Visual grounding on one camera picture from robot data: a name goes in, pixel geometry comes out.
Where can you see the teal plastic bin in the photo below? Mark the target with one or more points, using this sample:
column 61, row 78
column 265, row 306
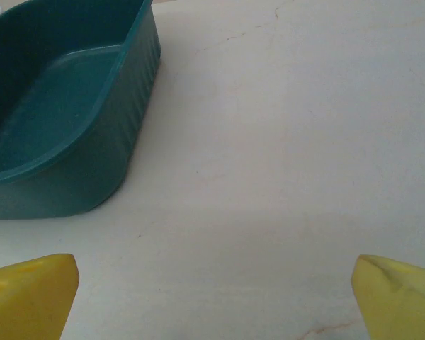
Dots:
column 92, row 159

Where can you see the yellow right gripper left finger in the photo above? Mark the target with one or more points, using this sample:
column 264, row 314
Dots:
column 28, row 301

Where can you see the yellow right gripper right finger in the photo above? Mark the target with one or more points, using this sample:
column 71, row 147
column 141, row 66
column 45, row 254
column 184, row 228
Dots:
column 400, row 304

